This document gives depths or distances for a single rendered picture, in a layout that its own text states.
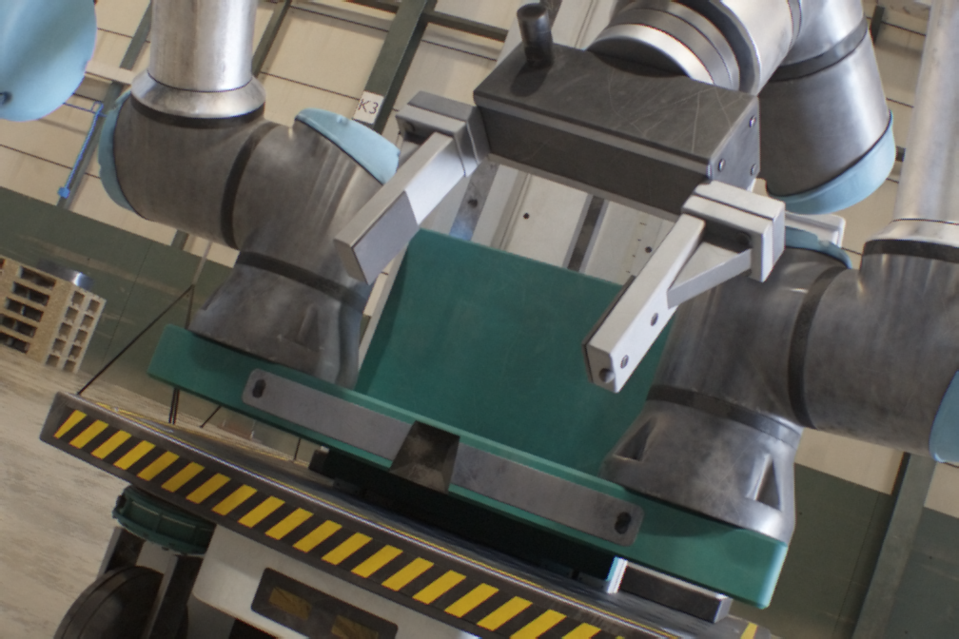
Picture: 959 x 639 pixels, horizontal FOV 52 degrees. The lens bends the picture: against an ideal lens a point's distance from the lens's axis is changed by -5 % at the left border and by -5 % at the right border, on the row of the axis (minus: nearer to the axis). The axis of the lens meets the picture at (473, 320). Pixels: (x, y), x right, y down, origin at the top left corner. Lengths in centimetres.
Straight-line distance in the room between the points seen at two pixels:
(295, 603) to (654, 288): 54
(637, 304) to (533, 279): 73
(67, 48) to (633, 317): 37
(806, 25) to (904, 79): 1039
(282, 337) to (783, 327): 48
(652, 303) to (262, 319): 67
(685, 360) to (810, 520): 869
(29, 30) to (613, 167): 32
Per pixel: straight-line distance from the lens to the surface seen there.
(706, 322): 95
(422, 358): 115
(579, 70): 51
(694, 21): 52
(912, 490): 963
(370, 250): 48
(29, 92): 62
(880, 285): 89
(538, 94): 50
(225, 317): 106
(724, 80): 52
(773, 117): 65
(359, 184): 109
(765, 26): 54
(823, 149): 65
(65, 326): 934
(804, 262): 96
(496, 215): 122
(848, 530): 968
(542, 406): 110
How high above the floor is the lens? 38
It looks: 8 degrees up
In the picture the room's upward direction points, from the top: 21 degrees clockwise
